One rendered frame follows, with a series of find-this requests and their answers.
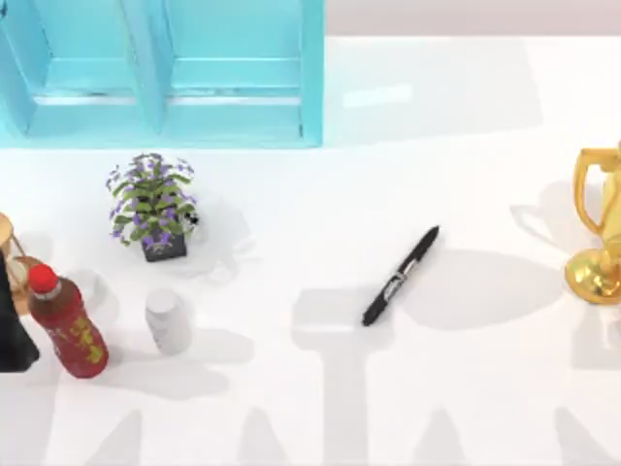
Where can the red bottle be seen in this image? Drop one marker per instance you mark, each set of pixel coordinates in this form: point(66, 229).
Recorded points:
point(73, 330)

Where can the black marker pen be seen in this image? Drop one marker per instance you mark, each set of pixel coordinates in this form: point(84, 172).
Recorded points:
point(400, 277)

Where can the light blue rack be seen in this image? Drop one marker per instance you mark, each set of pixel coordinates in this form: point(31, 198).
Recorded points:
point(233, 116)

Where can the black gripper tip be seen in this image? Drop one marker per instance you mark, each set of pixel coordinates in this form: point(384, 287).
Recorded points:
point(12, 335)

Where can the purple flower plant pot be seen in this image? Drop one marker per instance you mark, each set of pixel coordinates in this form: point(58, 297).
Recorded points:
point(151, 209)

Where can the gold trophy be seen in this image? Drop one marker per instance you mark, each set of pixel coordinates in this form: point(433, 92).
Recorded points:
point(598, 272)

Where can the white bottle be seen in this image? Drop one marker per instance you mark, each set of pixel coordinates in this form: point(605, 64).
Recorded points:
point(168, 325)

